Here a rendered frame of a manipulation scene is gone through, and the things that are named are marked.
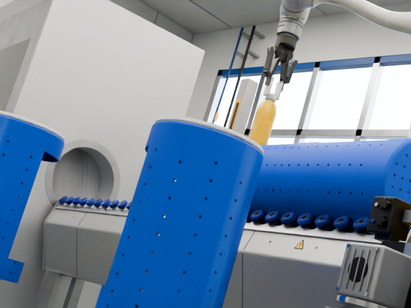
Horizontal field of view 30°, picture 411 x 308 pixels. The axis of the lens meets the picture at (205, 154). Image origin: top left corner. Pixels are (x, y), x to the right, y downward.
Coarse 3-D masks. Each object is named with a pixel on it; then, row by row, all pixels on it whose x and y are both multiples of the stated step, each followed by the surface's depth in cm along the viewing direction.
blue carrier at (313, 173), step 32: (288, 160) 232; (320, 160) 220; (352, 160) 209; (384, 160) 200; (256, 192) 240; (288, 192) 228; (320, 192) 216; (352, 192) 206; (384, 192) 197; (352, 224) 210
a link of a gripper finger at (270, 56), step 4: (272, 48) 273; (272, 52) 273; (268, 56) 274; (272, 56) 273; (268, 60) 273; (272, 60) 273; (268, 64) 272; (264, 68) 274; (268, 68) 272; (264, 72) 273; (268, 72) 272
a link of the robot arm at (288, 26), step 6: (282, 18) 278; (288, 18) 276; (282, 24) 277; (288, 24) 276; (294, 24) 276; (300, 24) 277; (282, 30) 276; (288, 30) 275; (294, 30) 275; (300, 30) 277; (294, 36) 277
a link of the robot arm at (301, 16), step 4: (280, 8) 279; (284, 8) 274; (280, 12) 279; (284, 12) 276; (288, 12) 275; (292, 12) 273; (296, 12) 273; (300, 12) 273; (304, 12) 275; (308, 12) 278; (280, 16) 280; (284, 16) 277; (288, 16) 276; (292, 16) 276; (296, 16) 276; (300, 16) 276; (304, 16) 277; (300, 20) 277; (304, 20) 278
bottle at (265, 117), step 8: (264, 104) 271; (272, 104) 271; (256, 112) 272; (264, 112) 269; (272, 112) 270; (256, 120) 270; (264, 120) 269; (272, 120) 270; (256, 128) 269; (264, 128) 268; (256, 136) 268; (264, 136) 268; (264, 144) 268
